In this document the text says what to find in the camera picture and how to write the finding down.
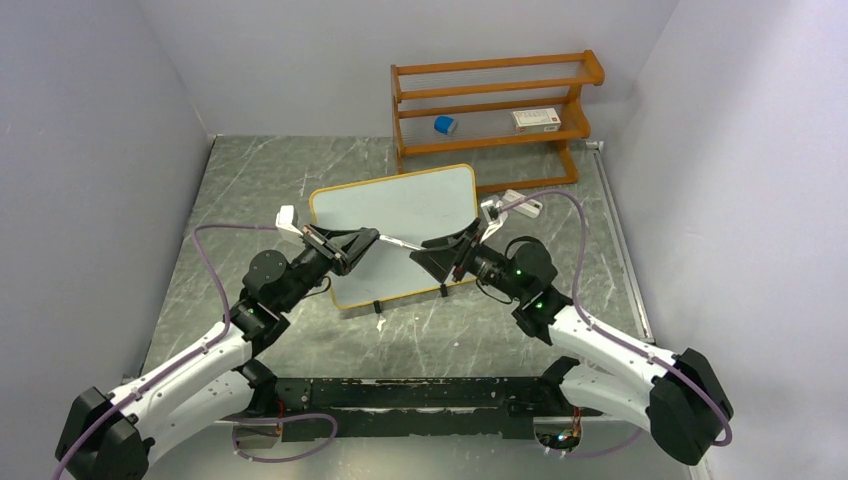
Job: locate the white red cardboard box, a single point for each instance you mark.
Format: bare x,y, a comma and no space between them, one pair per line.
531,121

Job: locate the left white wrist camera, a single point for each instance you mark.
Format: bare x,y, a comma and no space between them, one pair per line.
289,222

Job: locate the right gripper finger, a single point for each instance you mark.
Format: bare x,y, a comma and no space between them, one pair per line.
440,258
469,232

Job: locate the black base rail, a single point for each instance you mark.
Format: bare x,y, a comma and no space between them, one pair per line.
507,407

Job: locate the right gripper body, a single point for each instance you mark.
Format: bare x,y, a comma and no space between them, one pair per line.
476,259

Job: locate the white blue whiteboard marker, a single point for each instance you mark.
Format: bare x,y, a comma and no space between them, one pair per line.
399,243

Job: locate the yellow framed whiteboard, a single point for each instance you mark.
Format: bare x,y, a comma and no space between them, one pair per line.
411,207

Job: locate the white whiteboard eraser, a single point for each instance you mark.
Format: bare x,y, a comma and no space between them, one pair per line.
530,208

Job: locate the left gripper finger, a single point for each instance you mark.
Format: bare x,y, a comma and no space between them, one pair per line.
352,247
325,237

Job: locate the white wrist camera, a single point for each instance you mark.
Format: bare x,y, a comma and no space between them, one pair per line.
494,217
289,222

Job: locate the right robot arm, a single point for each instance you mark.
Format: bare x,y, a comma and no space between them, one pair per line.
675,397

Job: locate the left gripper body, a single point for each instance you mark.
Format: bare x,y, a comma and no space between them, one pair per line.
323,253

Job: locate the orange wooden shelf rack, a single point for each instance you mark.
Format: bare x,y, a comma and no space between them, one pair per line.
480,95

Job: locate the blue eraser block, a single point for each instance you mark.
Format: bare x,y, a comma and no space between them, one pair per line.
445,125

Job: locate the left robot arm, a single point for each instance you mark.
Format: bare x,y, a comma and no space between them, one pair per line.
121,434

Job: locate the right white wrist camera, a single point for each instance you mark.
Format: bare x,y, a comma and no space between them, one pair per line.
494,217

